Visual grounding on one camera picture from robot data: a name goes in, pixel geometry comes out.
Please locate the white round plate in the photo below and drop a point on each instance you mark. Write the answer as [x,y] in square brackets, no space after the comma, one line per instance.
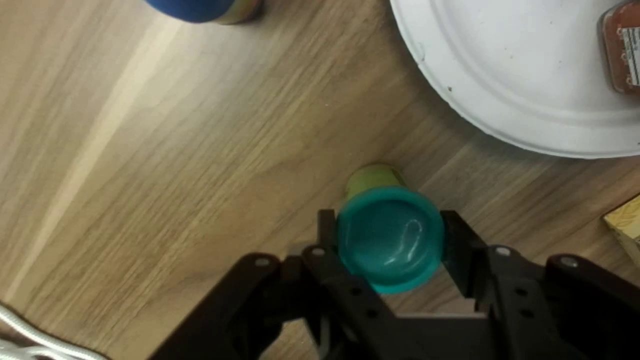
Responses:
[521,72]

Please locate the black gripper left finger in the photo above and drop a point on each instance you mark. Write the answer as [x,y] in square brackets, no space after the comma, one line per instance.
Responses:
[328,232]

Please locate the small blue bottle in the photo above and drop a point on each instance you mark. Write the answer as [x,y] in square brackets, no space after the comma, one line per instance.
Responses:
[201,8]

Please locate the teal lid putty tub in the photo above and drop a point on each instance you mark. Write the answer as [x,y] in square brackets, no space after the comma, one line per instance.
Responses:
[391,240]

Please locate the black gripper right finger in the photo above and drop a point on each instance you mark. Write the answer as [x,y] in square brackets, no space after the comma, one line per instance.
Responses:
[463,257]

